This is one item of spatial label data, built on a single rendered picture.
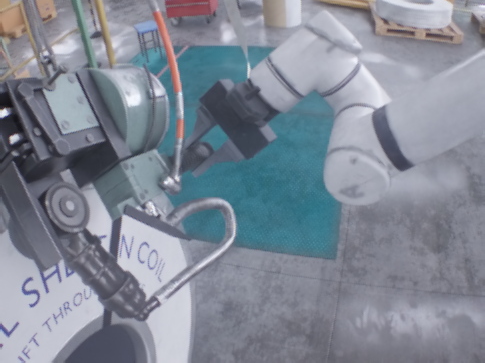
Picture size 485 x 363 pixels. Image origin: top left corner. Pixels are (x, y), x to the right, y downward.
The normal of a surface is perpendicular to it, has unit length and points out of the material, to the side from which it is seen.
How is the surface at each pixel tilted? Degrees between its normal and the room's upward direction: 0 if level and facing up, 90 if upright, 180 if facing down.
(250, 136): 65
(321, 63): 80
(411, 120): 58
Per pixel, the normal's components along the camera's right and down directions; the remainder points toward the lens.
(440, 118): -0.57, 0.27
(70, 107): 0.80, -0.43
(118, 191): -0.34, 0.24
